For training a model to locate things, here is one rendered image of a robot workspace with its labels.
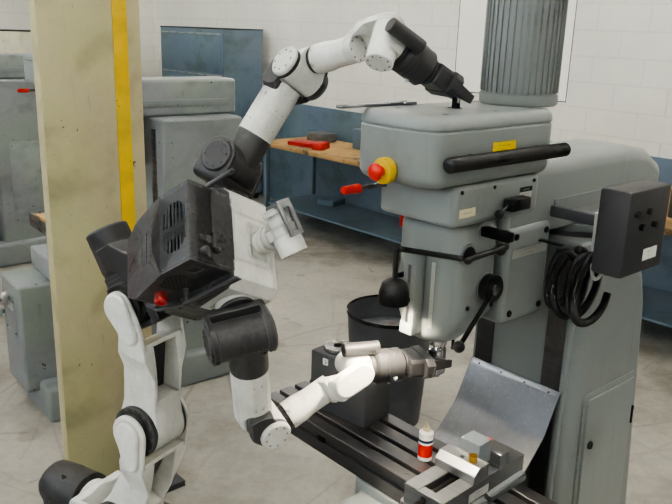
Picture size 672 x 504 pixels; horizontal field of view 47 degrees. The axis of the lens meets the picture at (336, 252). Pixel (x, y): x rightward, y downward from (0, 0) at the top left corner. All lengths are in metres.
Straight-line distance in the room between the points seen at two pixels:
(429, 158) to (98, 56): 1.84
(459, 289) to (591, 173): 0.57
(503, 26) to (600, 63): 4.54
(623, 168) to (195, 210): 1.28
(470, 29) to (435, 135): 5.60
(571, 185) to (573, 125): 4.49
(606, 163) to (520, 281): 0.47
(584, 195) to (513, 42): 0.50
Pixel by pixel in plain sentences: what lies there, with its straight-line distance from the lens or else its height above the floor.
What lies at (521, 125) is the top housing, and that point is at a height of 1.86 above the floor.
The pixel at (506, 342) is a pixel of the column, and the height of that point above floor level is 1.17.
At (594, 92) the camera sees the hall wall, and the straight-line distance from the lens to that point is 6.54.
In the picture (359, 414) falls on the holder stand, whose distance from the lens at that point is 2.32.
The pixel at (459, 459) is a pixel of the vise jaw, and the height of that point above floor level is 1.04.
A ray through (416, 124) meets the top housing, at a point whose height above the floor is 1.87.
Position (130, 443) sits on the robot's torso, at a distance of 2.14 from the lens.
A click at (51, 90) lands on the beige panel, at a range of 3.15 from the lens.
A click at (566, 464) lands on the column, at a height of 0.86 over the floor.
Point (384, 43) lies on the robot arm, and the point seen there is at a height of 2.04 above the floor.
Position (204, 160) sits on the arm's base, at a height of 1.75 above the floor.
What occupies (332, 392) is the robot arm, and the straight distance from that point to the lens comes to 1.91.
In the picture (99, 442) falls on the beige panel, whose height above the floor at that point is 0.27.
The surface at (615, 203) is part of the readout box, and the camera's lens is 1.90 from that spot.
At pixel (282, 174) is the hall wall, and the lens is 9.34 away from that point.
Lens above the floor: 2.07
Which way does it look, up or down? 16 degrees down
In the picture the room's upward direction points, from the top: 2 degrees clockwise
